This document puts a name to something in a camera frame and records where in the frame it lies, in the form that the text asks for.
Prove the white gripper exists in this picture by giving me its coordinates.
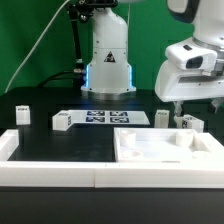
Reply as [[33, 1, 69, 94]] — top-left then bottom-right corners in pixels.
[[155, 38, 224, 117]]

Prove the white square tabletop part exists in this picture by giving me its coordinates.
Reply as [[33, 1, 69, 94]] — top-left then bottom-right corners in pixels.
[[114, 128, 224, 163]]

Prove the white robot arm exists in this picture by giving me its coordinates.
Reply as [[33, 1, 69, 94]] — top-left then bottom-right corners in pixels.
[[81, 0, 224, 116]]

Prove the white tag base sheet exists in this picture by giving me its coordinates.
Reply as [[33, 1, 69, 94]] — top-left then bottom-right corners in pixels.
[[61, 110, 150, 125]]

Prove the white U-shaped fence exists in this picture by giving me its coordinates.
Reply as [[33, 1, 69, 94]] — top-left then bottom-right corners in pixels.
[[0, 129, 224, 188]]

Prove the black cable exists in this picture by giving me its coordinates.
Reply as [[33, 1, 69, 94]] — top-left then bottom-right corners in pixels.
[[36, 69, 88, 88]]

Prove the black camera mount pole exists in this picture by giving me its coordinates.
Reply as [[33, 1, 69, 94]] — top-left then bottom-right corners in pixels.
[[66, 0, 118, 88]]

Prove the white cable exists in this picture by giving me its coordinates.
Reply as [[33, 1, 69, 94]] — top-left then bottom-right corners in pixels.
[[3, 0, 71, 95]]

